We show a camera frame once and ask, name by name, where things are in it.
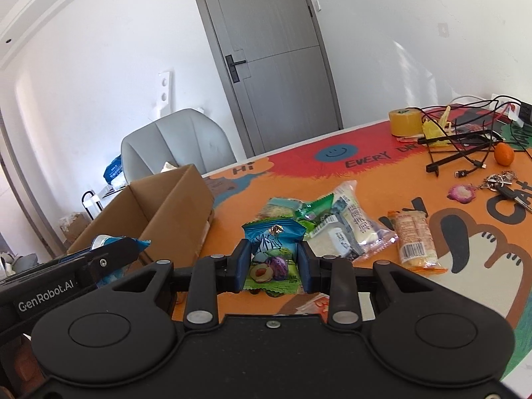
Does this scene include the long clear snack packet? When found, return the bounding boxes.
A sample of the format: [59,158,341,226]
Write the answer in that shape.
[332,181,400,254]

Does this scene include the black door handle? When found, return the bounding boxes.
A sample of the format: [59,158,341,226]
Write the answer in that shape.
[225,54,247,84]

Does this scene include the long black cable tie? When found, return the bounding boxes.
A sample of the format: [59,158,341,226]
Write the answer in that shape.
[426,143,499,177]
[418,131,495,146]

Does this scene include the white perforated board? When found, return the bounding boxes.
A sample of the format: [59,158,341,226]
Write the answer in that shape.
[152,71,173,117]

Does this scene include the red jelly snack packet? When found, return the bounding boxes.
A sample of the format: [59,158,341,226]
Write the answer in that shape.
[296,293,332,317]

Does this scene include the black usb cable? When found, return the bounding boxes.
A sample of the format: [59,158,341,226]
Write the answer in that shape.
[455,154,489,179]

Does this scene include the blue plastic bag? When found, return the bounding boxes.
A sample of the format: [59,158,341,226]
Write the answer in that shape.
[104,155,125,184]

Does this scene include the green snack packet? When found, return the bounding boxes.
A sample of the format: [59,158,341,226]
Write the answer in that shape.
[293,195,337,233]

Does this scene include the yellow tape roll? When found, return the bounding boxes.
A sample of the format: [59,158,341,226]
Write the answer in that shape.
[388,108,425,137]

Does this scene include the person's left hand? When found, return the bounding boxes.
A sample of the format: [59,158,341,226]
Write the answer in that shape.
[0,334,46,399]

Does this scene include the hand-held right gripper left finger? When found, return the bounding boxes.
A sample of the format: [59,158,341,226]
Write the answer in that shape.
[106,239,253,327]

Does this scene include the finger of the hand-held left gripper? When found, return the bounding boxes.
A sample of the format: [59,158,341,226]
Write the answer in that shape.
[81,239,141,289]

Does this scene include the white rice cracker packet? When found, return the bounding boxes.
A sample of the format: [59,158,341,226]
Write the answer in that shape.
[305,216,364,263]

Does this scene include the orange wafer packet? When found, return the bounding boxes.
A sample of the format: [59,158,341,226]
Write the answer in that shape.
[387,210,450,275]

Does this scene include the brown cardboard box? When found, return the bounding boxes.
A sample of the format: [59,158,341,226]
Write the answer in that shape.
[66,163,217,277]

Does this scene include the pink keychain charm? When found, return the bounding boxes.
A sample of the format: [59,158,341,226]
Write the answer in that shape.
[448,184,478,203]

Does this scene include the orange tangerine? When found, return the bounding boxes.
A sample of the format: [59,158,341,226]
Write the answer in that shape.
[494,142,515,165]

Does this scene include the small cardboard carton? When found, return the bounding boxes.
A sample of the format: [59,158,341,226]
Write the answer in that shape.
[58,212,90,246]

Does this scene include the bunch of keys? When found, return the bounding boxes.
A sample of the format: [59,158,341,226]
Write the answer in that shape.
[478,170,532,212]

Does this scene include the grey door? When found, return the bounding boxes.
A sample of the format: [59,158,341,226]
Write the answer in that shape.
[186,0,345,159]

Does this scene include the teal cracker packet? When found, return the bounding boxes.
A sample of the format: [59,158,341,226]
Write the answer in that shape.
[260,197,308,221]

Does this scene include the blue plum candy packet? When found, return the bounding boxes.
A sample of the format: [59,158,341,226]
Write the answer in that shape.
[242,218,306,298]

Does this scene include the tangle of black cables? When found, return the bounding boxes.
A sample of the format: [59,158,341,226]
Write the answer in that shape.
[420,95,532,156]

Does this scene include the power strip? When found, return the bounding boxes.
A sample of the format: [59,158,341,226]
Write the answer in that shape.
[507,100,532,127]

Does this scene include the grey chair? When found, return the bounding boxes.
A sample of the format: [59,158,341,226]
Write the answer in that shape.
[120,108,237,184]

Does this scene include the blue foil snack packet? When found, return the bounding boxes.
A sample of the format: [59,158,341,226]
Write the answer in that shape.
[90,235,152,289]

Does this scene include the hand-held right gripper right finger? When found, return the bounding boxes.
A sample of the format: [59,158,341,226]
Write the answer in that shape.
[296,242,441,327]

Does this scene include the black metal rack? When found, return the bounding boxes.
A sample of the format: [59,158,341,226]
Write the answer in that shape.
[81,189,104,221]

